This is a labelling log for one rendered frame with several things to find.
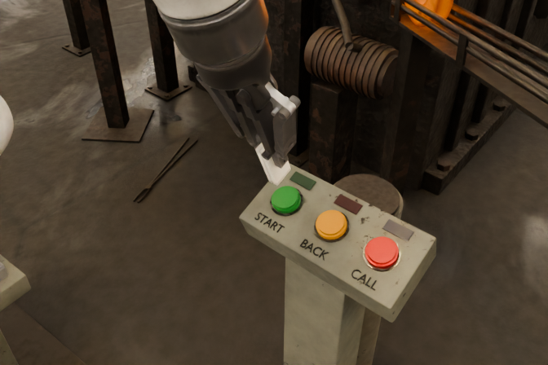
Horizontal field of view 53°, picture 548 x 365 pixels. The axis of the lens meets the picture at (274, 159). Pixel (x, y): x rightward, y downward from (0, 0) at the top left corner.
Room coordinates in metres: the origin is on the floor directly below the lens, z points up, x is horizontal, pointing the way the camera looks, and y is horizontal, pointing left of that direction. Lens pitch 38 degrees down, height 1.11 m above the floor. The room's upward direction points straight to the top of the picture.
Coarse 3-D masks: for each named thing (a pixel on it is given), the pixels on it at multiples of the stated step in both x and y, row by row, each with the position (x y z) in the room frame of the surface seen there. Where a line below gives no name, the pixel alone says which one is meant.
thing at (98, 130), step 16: (80, 0) 1.58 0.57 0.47; (96, 0) 1.58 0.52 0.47; (96, 16) 1.58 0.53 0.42; (96, 32) 1.58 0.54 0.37; (112, 32) 1.63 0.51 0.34; (96, 48) 1.58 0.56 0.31; (112, 48) 1.61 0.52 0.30; (96, 64) 1.58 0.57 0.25; (112, 64) 1.58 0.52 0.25; (112, 80) 1.58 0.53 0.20; (112, 96) 1.58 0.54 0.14; (112, 112) 1.58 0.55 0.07; (128, 112) 1.68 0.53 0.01; (144, 112) 1.68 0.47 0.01; (96, 128) 1.58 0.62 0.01; (112, 128) 1.58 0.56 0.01; (128, 128) 1.58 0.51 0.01; (144, 128) 1.58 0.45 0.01
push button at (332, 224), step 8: (320, 216) 0.52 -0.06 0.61; (328, 216) 0.52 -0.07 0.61; (336, 216) 0.52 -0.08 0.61; (344, 216) 0.52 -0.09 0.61; (320, 224) 0.51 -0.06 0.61; (328, 224) 0.51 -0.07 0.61; (336, 224) 0.50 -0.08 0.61; (344, 224) 0.50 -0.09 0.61; (320, 232) 0.50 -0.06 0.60; (328, 232) 0.49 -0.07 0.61; (336, 232) 0.49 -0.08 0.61; (344, 232) 0.50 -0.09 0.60
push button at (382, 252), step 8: (376, 240) 0.47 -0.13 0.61; (384, 240) 0.47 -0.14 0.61; (392, 240) 0.47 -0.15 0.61; (368, 248) 0.46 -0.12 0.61; (376, 248) 0.46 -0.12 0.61; (384, 248) 0.46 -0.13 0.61; (392, 248) 0.46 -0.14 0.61; (368, 256) 0.46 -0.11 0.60; (376, 256) 0.45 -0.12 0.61; (384, 256) 0.45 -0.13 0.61; (392, 256) 0.45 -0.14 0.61; (376, 264) 0.45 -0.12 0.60; (384, 264) 0.44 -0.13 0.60; (392, 264) 0.45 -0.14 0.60
